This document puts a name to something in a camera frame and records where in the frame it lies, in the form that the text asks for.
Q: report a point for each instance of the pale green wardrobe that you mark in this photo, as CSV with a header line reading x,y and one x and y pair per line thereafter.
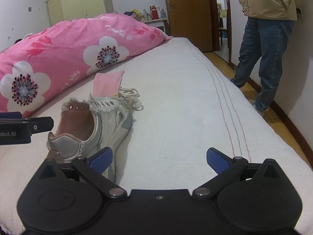
x,y
80,2

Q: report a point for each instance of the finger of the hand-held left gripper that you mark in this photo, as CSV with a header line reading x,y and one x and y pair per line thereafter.
x,y
41,124
11,115

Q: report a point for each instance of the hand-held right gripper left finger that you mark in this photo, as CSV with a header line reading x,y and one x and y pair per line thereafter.
x,y
102,160

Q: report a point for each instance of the brown wooden door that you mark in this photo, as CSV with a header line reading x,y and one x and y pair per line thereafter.
x,y
188,12

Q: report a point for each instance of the clear bottle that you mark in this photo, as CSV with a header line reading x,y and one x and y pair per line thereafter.
x,y
145,14

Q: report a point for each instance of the pile of clothes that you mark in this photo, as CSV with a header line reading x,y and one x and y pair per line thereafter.
x,y
133,13

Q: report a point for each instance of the white frayed shoelace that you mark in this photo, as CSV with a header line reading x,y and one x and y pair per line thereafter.
x,y
133,98

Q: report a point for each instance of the pink floral quilt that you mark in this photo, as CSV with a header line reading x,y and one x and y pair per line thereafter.
x,y
63,53

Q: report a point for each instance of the white desk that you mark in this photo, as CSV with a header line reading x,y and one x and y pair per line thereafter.
x,y
156,24

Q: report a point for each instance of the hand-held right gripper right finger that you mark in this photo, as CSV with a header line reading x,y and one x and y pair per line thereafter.
x,y
216,160

